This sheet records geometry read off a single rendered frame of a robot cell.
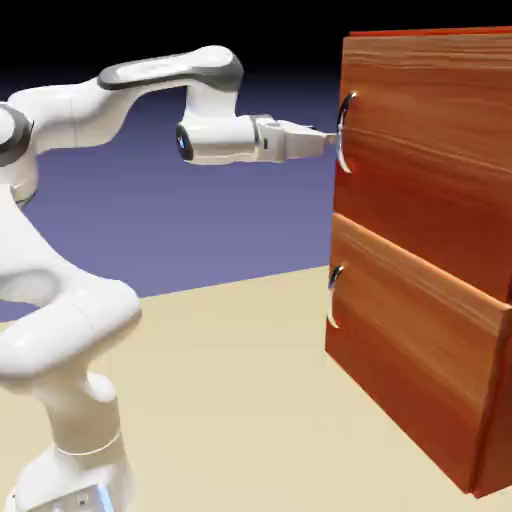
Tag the large wooden cabinet door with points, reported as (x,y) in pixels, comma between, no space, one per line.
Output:
(420,160)

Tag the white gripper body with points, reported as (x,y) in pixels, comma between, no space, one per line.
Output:
(300,140)

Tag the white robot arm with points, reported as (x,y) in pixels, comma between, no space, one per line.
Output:
(76,112)

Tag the reddish wooden cabinet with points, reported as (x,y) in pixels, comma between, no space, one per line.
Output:
(424,224)

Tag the small wooden cabinet door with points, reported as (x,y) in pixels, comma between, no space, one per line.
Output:
(408,344)

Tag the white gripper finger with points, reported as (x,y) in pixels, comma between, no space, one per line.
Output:
(331,138)

